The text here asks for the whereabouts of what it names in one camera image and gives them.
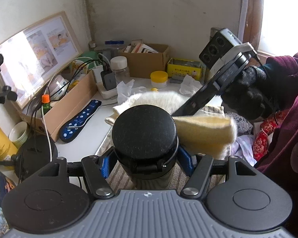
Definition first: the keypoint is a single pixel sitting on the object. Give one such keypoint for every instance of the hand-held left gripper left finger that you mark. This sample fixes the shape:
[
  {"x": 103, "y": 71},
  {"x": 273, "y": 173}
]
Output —
[{"x": 106, "y": 164}]

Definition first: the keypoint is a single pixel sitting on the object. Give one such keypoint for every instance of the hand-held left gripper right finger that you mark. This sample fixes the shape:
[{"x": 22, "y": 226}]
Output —
[{"x": 187, "y": 161}]

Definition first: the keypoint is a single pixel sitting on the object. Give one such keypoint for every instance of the cream fluffy cloth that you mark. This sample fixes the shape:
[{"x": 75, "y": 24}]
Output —
[{"x": 206, "y": 131}]

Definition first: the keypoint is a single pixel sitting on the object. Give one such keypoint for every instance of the black thermos bottle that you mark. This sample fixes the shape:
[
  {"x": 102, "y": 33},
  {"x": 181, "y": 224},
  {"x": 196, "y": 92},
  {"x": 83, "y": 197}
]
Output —
[{"x": 144, "y": 133}]

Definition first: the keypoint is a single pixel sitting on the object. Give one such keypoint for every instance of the person's right forearm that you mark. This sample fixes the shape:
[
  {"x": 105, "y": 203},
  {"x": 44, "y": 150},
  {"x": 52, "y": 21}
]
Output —
[{"x": 288, "y": 64}]

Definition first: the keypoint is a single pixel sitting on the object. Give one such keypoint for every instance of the green container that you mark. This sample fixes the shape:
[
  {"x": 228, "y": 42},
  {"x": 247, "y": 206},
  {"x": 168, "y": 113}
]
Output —
[{"x": 89, "y": 57}]

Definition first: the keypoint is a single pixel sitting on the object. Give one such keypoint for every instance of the blue lid container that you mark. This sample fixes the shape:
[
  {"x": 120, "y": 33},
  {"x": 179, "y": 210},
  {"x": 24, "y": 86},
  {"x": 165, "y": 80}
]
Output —
[{"x": 113, "y": 42}]

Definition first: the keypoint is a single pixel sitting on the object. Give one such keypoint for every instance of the person's right hand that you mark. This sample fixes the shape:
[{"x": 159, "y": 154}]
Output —
[{"x": 248, "y": 91}]

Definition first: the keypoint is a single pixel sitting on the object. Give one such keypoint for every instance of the striped towel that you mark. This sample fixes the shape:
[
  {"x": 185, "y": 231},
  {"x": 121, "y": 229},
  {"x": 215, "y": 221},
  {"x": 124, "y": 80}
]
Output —
[{"x": 119, "y": 176}]

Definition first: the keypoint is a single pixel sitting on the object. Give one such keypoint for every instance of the silver thermos bottle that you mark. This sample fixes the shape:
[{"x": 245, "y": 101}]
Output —
[{"x": 214, "y": 31}]

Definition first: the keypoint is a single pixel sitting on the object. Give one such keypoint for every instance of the yellow tin box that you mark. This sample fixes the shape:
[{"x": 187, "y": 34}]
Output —
[{"x": 183, "y": 72}]

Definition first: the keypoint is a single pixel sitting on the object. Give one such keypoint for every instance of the crumpled white plastic bag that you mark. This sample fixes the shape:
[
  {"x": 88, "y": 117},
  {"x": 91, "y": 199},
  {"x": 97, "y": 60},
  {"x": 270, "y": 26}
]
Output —
[{"x": 188, "y": 85}]

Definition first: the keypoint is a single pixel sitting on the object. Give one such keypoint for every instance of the blue polka dot case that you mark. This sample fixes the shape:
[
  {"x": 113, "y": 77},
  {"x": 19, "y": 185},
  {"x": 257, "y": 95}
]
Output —
[{"x": 79, "y": 121}]

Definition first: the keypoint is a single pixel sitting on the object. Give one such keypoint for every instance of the lavender cloth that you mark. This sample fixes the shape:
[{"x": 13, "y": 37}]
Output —
[{"x": 243, "y": 148}]

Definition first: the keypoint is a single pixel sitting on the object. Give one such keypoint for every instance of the floral cushion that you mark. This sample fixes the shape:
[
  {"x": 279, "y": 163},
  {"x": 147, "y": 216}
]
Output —
[{"x": 241, "y": 124}]

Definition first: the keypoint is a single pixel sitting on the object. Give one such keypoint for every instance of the black desk stand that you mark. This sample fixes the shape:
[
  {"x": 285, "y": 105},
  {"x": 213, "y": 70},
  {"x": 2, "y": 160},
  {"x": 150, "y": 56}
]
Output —
[{"x": 37, "y": 153}]

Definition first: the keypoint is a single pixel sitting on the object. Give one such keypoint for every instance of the white power strip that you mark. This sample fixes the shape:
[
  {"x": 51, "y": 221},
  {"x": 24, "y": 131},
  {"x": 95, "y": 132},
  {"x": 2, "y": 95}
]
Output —
[{"x": 109, "y": 94}]

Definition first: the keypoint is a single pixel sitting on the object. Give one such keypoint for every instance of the yellow lid jar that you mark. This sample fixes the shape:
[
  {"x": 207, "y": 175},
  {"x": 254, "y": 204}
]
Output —
[{"x": 159, "y": 79}]

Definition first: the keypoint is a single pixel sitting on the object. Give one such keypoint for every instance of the large cardboard box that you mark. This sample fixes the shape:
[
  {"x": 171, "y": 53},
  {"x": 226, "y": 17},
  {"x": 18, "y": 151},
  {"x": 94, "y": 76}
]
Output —
[{"x": 72, "y": 99}]

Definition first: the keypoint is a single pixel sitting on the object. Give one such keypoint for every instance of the crumpled white tissue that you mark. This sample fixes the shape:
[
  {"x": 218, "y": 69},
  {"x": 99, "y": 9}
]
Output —
[{"x": 129, "y": 90}]

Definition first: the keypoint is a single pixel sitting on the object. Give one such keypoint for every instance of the red patterned cloth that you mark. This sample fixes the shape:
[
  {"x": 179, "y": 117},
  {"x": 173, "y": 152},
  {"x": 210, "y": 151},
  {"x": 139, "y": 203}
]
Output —
[{"x": 265, "y": 133}]

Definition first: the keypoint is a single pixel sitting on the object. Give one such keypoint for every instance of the small cardboard box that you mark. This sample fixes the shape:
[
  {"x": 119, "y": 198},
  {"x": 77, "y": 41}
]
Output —
[{"x": 144, "y": 62}]

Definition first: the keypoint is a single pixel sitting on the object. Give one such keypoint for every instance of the black charger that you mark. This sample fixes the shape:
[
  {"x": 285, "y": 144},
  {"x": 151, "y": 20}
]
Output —
[{"x": 108, "y": 80}]

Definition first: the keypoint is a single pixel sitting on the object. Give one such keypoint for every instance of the green bottle orange cap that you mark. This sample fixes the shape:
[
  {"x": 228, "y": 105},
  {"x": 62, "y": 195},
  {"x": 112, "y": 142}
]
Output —
[{"x": 46, "y": 101}]

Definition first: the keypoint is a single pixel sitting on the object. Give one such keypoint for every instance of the white round appliance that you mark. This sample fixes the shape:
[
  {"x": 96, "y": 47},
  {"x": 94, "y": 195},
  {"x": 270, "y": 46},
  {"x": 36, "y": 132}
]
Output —
[{"x": 58, "y": 86}]

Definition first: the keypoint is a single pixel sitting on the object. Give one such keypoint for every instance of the green white cup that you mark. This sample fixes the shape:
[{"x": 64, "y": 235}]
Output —
[{"x": 18, "y": 135}]

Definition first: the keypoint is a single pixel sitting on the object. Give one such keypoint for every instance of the clear jar white lid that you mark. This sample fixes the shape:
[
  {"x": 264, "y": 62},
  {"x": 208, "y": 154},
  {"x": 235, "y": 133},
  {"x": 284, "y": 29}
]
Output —
[{"x": 119, "y": 68}]

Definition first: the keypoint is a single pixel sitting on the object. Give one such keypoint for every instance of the maroon coat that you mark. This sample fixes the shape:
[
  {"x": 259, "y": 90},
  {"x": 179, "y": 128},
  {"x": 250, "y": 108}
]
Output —
[{"x": 288, "y": 178}]

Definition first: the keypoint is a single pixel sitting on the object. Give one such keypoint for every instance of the blue cookie tin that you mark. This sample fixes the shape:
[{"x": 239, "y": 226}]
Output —
[{"x": 6, "y": 186}]

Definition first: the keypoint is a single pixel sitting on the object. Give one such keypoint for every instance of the yellow snack packet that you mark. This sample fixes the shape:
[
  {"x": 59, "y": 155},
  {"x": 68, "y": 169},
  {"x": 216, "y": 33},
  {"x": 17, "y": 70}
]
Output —
[{"x": 78, "y": 65}]

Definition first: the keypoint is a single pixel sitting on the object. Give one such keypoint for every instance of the yellow cylinder canister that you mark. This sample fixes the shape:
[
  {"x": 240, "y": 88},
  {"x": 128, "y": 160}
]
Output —
[{"x": 0, "y": 141}]

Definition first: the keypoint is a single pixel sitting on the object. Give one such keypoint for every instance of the window frame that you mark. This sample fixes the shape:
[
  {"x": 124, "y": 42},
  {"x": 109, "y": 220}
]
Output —
[{"x": 253, "y": 17}]

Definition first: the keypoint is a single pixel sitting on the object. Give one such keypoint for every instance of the wooden picture frame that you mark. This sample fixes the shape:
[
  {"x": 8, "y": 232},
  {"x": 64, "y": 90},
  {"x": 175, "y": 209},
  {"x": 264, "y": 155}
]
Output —
[{"x": 27, "y": 54}]

